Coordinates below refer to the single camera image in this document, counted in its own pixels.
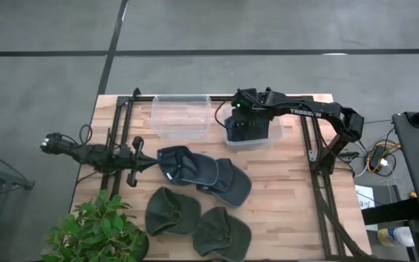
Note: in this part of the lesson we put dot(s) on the white paper sheet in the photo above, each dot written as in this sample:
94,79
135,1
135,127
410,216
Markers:
365,196

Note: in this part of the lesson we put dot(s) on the olive green cap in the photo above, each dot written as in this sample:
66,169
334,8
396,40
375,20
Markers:
171,213
222,236

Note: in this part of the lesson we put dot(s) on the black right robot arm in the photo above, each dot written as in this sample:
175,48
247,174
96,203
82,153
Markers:
315,111

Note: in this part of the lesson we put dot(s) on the clear plastic container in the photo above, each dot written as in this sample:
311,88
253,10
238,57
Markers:
181,116
276,134

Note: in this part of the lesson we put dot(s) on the dark navy denim cap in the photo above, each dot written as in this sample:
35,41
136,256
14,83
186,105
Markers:
235,185

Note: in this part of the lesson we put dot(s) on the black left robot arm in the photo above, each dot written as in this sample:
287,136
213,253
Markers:
86,153

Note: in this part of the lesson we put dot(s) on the white and yellow bottle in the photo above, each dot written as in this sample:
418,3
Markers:
395,236

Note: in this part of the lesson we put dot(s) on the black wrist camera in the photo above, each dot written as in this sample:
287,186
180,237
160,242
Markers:
246,98

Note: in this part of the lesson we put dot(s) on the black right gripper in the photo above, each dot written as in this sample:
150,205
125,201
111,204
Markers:
247,125

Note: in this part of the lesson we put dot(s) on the black power adapter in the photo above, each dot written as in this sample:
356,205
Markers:
377,157

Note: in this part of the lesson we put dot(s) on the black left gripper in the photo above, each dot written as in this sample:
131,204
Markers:
134,162

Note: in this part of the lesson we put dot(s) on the navy mesh-lined cap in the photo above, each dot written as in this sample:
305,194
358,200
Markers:
184,165

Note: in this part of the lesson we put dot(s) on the green leafy plant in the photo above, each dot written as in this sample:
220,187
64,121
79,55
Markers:
96,229

